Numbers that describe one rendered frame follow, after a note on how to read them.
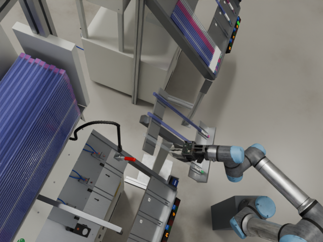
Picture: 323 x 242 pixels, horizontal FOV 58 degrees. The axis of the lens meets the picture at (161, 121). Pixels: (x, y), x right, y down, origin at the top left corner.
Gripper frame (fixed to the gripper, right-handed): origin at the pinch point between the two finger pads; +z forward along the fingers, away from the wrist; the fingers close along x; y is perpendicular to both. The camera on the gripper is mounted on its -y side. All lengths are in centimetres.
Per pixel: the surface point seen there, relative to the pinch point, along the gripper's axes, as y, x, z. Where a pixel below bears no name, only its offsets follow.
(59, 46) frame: 86, 7, -8
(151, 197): -7.7, 22.2, 9.4
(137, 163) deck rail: 10.1, 10.5, 11.6
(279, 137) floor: -131, -70, -35
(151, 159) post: -74, -20, 55
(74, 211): 51, 41, 3
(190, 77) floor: -84, -108, 41
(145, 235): -12.1, 40.2, 10.0
